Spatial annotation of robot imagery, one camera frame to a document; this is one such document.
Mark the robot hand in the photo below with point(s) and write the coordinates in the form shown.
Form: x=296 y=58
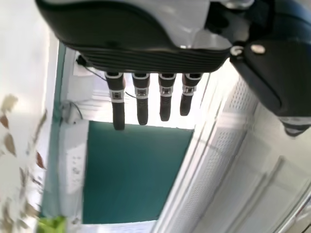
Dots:
x=145 y=36

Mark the yellow-green biscuit packet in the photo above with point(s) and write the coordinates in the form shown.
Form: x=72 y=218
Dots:
x=52 y=225

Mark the small white socket plate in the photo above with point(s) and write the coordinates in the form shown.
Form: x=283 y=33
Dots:
x=75 y=170

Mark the plate with brown leaf pattern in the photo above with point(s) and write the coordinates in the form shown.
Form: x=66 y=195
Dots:
x=9 y=145

